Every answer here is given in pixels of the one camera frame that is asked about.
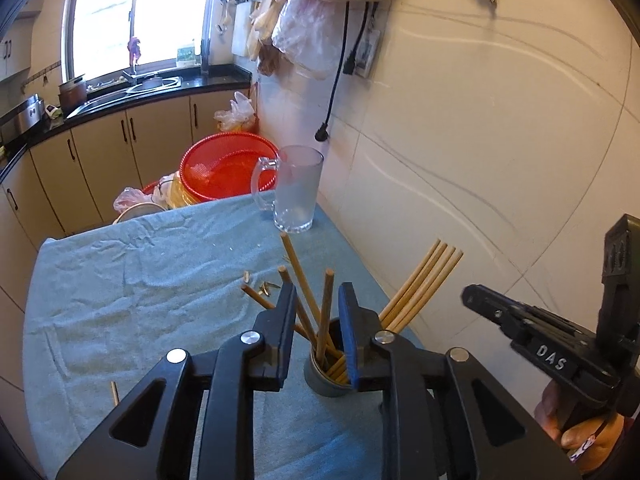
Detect bunch of wooden chopsticks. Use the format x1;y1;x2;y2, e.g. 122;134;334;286
241;232;464;386

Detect red plastic basket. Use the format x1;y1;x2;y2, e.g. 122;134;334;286
179;132;280;204

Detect steel kitchen sink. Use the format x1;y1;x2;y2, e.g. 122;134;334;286
67;74;183;113

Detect yellow plastic basket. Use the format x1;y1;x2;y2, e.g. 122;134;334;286
169;174;202;207

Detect clear plastic bag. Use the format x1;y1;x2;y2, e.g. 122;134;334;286
215;91;259;132

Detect black chopstick holder cup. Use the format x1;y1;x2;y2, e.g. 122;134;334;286
305;317;359;399

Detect blue-grey towel cloth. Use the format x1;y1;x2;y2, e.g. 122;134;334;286
22;195;426;480

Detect black power cable with plug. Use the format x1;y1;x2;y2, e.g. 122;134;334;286
314;2;352;142

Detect white bucket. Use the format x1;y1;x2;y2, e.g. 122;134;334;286
116;202;167;224

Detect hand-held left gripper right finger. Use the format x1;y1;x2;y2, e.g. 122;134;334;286
338;282;583;480

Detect white wall socket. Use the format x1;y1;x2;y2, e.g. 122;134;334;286
353;25;382;79

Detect hanging translucent plastic bag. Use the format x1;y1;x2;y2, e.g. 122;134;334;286
271;0;347;79

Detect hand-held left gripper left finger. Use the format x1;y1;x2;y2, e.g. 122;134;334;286
55;281;298;480

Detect crumpled pink plastic bag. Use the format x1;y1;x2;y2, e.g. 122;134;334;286
112;186;167;212

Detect beige wall cabinet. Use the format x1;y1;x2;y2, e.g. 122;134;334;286
0;20;32;82

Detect steel cooking pot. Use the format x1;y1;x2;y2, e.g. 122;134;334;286
16;94;47;132

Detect white cutting board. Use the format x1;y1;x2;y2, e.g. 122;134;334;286
231;2;262;59

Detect black kitchen countertop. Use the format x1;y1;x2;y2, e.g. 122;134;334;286
0;64;252;171

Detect beige kitchen cabinets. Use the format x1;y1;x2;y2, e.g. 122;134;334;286
0;91;254;361

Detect clear glass mug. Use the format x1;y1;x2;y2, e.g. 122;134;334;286
250;145;325;234

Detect brown cooking pot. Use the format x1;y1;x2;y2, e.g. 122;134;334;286
58;75;87;112

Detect person's right hand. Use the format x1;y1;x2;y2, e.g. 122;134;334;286
534;381;627;476

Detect kitchen window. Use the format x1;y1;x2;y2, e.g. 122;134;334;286
62;0;221;81

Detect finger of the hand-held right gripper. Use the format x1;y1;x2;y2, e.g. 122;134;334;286
461;284;588;344

